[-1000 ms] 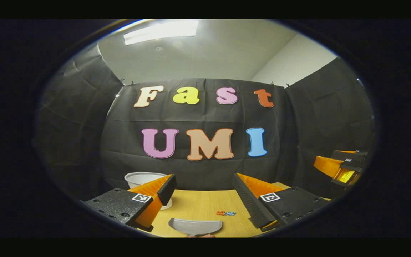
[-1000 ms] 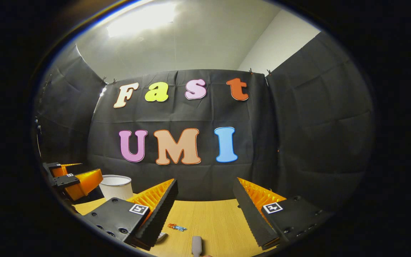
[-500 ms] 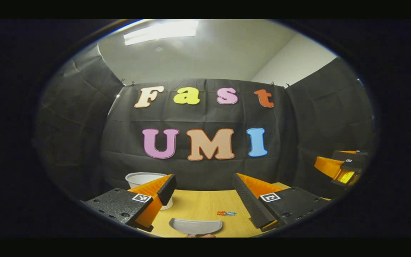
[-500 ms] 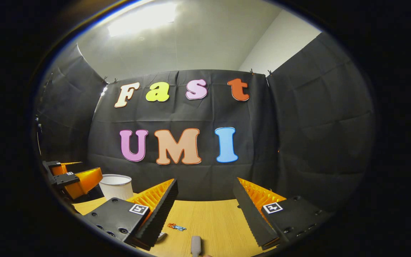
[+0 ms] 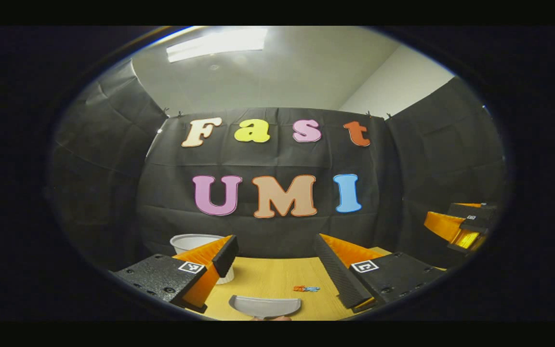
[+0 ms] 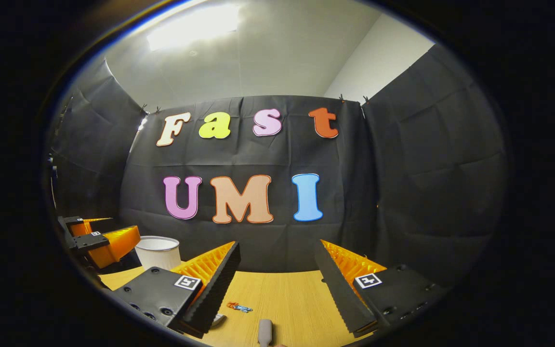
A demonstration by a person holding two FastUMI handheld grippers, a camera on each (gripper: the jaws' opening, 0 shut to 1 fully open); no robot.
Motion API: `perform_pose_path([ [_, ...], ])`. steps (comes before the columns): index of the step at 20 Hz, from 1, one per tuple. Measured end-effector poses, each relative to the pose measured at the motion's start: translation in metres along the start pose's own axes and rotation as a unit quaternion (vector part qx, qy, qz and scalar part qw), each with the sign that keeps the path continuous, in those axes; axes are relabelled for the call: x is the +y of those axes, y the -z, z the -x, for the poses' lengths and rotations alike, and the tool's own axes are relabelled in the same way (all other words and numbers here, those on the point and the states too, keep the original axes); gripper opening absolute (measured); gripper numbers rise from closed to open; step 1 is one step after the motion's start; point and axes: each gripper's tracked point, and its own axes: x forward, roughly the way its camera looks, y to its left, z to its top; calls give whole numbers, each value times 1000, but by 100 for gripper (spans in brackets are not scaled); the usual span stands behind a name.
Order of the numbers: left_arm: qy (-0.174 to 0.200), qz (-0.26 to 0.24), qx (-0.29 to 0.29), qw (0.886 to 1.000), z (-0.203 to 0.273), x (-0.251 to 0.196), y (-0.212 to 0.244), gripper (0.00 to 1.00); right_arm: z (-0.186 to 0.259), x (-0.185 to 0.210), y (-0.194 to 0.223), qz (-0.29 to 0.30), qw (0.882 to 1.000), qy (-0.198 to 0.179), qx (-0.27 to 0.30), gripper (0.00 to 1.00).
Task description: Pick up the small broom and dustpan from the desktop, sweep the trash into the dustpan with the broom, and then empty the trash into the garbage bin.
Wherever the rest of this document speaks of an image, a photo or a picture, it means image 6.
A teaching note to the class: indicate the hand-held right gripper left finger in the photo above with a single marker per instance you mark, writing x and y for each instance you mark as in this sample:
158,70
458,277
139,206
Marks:
219,284

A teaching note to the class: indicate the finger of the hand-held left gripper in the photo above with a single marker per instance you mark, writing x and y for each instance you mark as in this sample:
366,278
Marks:
82,226
118,243

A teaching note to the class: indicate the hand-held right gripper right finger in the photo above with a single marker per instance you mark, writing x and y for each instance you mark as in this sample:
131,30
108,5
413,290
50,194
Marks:
337,294

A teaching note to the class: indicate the orange paper trash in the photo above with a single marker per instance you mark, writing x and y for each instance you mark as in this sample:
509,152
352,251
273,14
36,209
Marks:
232,305

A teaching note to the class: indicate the blue paper trash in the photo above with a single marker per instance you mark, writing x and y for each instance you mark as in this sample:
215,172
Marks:
245,308

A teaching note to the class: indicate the grey plastic dustpan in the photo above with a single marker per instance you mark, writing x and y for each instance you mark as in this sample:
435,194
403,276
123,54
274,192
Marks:
218,320

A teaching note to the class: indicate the white ribbed garbage bin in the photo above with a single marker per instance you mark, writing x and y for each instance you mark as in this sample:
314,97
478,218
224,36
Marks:
158,253

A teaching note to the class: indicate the small grey broom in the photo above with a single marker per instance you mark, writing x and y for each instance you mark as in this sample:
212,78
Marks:
265,331

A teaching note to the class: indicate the wooden desktop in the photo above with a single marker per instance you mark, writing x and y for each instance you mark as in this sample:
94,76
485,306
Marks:
287,299

